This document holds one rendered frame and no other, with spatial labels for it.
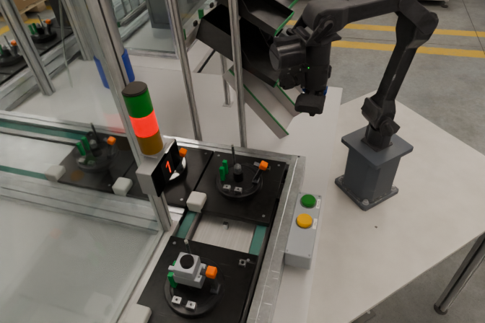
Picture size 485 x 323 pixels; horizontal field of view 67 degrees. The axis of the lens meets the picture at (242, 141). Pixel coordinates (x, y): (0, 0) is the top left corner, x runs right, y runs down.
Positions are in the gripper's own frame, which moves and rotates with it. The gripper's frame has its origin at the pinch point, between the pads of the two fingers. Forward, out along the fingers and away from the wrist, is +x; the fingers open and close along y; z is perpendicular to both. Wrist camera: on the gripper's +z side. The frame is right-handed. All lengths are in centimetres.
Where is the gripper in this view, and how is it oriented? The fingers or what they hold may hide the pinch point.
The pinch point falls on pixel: (312, 104)
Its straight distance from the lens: 91.2
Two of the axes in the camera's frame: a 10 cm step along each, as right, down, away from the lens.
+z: -9.6, -1.4, 2.5
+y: -2.8, 6.5, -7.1
